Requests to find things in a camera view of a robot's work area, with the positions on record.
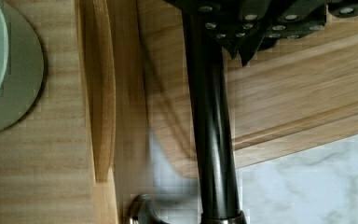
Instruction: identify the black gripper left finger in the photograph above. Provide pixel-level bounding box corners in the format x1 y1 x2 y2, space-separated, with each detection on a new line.
165 0 272 60

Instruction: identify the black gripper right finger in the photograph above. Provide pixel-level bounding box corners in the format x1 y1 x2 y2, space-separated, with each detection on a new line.
239 0 358 65

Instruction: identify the dark bronze drawer handle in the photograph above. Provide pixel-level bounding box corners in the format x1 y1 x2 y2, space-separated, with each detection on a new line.
127 8 248 224

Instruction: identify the wooden drawer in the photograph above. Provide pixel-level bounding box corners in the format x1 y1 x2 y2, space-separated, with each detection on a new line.
0 0 152 224

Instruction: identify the bamboo cutting board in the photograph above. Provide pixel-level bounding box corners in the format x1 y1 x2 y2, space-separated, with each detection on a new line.
137 0 358 177

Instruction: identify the green ceramic bowl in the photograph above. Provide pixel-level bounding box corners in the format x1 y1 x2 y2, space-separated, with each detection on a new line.
0 0 44 131

